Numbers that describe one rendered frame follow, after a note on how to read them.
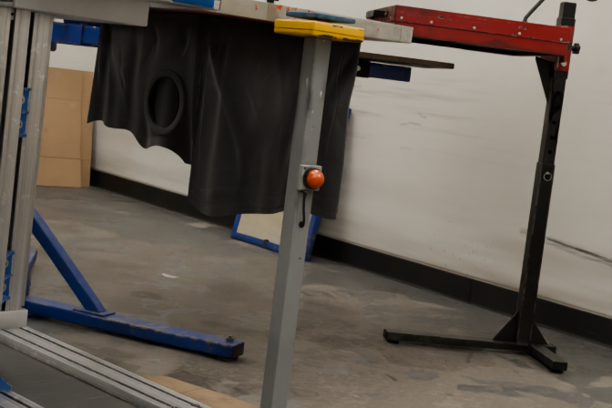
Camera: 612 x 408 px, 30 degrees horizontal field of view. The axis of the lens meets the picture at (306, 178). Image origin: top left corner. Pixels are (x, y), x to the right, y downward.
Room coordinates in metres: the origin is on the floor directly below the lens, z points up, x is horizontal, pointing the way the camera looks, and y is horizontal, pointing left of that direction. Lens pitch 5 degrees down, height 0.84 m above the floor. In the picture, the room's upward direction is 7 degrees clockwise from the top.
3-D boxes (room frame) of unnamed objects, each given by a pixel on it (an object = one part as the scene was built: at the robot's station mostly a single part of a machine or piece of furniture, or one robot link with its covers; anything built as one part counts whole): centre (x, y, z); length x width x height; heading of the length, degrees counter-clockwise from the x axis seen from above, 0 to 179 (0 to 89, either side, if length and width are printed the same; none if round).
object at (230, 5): (2.78, 0.27, 0.97); 0.79 x 0.58 x 0.04; 39
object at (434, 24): (3.82, -0.48, 1.06); 0.61 x 0.46 x 0.12; 99
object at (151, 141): (2.63, 0.38, 0.79); 0.46 x 0.09 x 0.33; 39
